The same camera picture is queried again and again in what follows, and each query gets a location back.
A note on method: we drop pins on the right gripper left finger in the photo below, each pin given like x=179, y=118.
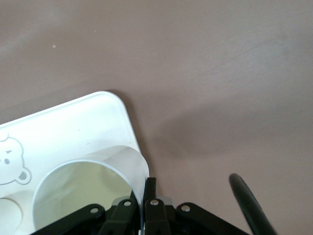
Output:
x=123, y=215

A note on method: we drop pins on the cream bear print tray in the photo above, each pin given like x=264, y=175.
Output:
x=61, y=127

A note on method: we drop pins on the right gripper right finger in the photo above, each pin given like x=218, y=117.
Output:
x=152, y=215

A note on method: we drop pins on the white plastic cup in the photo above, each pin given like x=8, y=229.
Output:
x=73, y=186

